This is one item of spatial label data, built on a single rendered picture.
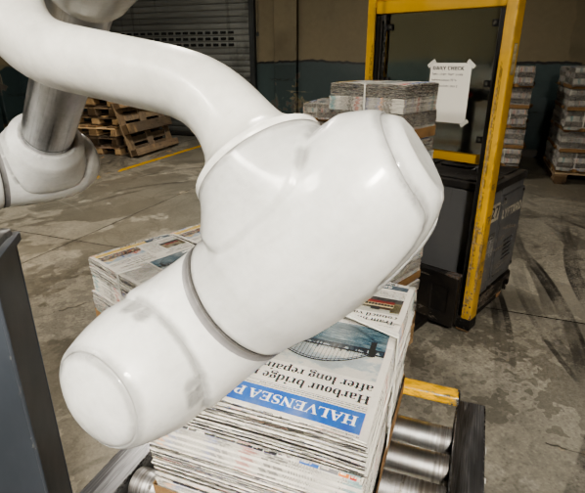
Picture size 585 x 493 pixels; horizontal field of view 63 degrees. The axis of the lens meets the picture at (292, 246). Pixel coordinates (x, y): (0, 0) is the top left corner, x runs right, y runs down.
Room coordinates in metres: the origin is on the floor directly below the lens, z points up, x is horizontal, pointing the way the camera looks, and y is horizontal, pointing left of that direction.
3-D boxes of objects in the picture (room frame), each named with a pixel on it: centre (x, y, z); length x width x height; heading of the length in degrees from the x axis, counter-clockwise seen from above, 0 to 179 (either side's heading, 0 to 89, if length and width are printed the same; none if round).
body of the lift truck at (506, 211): (2.77, -0.94, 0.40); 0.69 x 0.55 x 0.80; 48
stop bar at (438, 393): (0.79, -0.10, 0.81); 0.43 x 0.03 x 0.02; 69
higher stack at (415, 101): (2.18, -0.39, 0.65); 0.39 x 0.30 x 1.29; 48
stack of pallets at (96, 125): (7.94, 2.79, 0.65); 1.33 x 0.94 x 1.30; 163
